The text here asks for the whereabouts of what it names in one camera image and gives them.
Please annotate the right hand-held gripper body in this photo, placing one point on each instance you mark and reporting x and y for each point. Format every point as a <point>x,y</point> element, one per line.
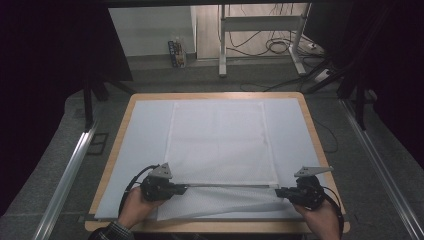
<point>308,193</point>

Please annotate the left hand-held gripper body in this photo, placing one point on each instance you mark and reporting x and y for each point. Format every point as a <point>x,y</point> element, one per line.
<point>156,190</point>

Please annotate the white towel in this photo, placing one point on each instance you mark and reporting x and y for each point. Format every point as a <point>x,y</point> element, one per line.
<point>220,143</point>

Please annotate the person's left hand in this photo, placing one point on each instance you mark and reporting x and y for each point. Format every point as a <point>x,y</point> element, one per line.
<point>135,208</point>

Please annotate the person's right hand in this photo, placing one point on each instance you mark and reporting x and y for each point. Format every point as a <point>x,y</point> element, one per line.
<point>323,221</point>

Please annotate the white table mat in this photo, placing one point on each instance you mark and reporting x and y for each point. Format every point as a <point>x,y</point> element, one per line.
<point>146,140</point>

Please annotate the wooden table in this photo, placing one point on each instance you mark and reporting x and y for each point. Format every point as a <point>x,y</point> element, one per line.
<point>213,96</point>

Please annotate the black metal stand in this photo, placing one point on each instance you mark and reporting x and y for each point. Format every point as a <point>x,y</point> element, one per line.
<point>359,106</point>
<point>88,106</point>

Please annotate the white power strip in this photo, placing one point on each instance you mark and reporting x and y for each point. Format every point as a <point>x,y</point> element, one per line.
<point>323,75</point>

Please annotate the colourful drink pack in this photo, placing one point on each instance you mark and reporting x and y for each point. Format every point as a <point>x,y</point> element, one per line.
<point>176,53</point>

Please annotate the black curtain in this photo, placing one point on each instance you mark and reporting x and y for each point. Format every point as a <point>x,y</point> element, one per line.
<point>43,83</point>
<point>396,66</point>

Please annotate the white cabinet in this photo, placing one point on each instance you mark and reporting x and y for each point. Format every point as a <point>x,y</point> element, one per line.
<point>150,30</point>

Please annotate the aluminium floor rail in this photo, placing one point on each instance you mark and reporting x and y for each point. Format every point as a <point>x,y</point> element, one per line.
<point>380,166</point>
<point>66,180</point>

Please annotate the white metal desk frame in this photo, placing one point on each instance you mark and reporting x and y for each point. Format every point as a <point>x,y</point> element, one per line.
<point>260,23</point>

